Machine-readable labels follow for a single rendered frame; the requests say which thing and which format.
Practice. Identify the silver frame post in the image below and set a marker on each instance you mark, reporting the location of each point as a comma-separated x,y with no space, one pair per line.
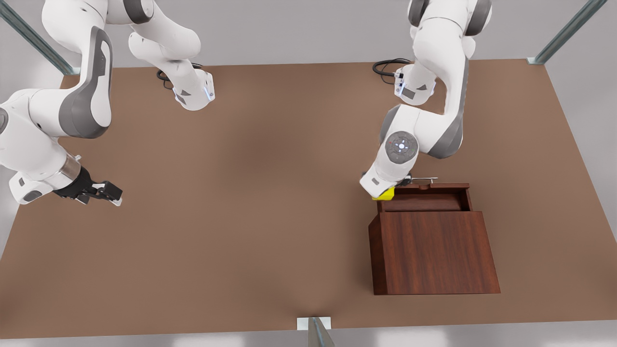
33,36
566,31
317,332

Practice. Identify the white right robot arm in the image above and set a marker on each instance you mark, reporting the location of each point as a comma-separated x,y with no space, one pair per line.
87,96

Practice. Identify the dark wooden cabinet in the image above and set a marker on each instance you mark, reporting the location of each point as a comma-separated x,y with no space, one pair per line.
434,253

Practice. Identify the yellow square block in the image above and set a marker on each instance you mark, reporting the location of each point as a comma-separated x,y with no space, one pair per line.
384,194

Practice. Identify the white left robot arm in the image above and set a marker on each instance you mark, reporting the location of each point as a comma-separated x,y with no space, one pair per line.
441,53

